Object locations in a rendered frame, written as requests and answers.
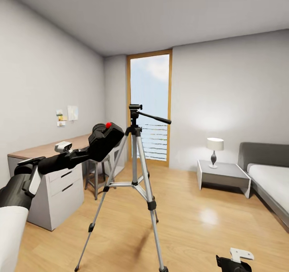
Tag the digital camera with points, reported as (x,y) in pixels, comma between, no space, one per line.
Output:
(103,139)

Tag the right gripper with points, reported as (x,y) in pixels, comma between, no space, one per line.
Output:
(228,265)

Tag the fixed window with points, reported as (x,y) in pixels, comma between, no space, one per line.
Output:
(149,79)

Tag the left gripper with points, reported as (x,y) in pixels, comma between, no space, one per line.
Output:
(69,160)

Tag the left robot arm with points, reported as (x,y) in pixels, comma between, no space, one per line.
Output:
(17,195)

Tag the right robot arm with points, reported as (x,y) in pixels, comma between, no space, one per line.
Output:
(235,264)

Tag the taboret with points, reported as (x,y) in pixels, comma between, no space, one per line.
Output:
(96,186)

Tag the camera tripod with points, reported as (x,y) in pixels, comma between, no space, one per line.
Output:
(147,193)

